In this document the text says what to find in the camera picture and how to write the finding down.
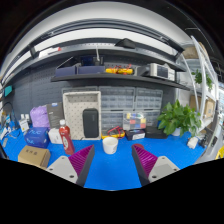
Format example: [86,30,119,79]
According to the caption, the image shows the clear compartment box coloured parts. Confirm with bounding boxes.
[122,111,148,132]

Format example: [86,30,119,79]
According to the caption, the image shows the red drink bottle white cap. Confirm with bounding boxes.
[58,119,76,156]

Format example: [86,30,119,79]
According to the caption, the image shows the black box white label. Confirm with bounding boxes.
[125,129,147,141]

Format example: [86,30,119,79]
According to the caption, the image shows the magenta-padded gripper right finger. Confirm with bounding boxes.
[131,143,181,188]

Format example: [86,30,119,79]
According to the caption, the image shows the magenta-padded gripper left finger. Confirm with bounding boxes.
[45,143,96,188]

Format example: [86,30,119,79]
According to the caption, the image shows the purple plastic bag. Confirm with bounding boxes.
[29,105,51,129]

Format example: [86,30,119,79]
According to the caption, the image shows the white carton box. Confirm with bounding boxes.
[48,128,64,145]

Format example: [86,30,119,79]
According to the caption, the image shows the green potted plant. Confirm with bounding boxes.
[157,99,203,138]

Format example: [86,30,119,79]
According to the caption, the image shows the brown cardboard box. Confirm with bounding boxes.
[17,145,52,170]

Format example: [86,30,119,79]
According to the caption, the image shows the white cup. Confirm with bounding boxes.
[101,136,119,155]

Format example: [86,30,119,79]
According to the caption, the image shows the black soft pouch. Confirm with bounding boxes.
[145,125,169,140]

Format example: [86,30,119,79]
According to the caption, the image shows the yellow multimeter with leads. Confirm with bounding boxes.
[101,125,127,140]

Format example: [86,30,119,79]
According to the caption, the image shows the white pegboard tray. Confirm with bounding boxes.
[62,90,102,141]

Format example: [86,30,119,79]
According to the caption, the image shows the white shelf unit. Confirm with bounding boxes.
[176,34,221,134]

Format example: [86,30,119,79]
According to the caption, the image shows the dark grey overhead shelf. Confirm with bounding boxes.
[1,36,188,91]

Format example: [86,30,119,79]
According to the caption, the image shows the white power adapter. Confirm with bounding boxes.
[187,136,200,150]

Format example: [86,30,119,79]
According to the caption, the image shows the blue carton box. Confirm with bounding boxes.
[23,127,51,149]

